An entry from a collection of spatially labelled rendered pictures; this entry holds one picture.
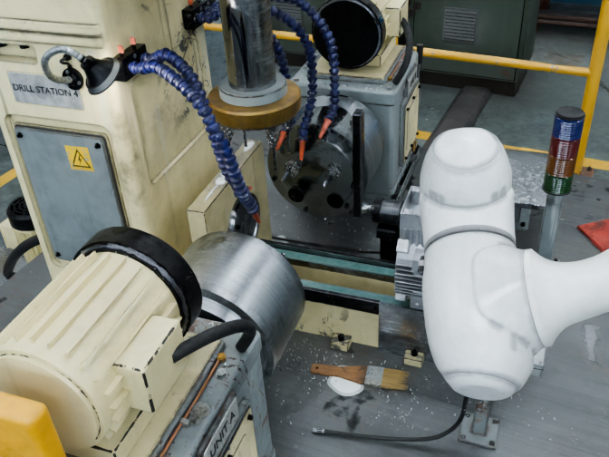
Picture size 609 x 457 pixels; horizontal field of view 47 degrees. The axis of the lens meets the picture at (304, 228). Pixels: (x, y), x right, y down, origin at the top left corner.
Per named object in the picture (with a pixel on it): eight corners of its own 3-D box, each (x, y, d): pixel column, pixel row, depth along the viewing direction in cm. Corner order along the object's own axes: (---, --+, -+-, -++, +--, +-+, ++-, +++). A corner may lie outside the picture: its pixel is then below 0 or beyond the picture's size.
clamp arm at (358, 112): (350, 217, 157) (348, 113, 143) (353, 209, 160) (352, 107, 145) (365, 218, 156) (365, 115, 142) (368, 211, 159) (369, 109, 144)
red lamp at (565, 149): (547, 158, 150) (550, 139, 147) (549, 144, 154) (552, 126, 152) (576, 161, 148) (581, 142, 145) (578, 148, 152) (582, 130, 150)
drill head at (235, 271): (109, 444, 119) (73, 339, 105) (203, 306, 147) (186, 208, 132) (242, 483, 112) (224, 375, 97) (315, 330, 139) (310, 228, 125)
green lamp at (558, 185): (541, 193, 155) (544, 176, 152) (543, 179, 159) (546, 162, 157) (570, 197, 153) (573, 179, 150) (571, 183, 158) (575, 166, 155)
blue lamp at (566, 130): (550, 139, 147) (554, 120, 144) (552, 126, 152) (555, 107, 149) (581, 142, 145) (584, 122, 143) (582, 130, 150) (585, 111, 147)
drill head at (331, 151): (257, 228, 170) (247, 136, 155) (312, 148, 201) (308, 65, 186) (356, 244, 162) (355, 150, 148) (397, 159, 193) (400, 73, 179)
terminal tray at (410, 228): (398, 244, 135) (399, 213, 131) (410, 214, 143) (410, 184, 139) (460, 254, 132) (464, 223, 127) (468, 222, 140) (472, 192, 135)
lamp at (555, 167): (544, 176, 152) (547, 158, 150) (546, 162, 157) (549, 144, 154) (573, 179, 150) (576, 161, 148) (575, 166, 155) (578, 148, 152)
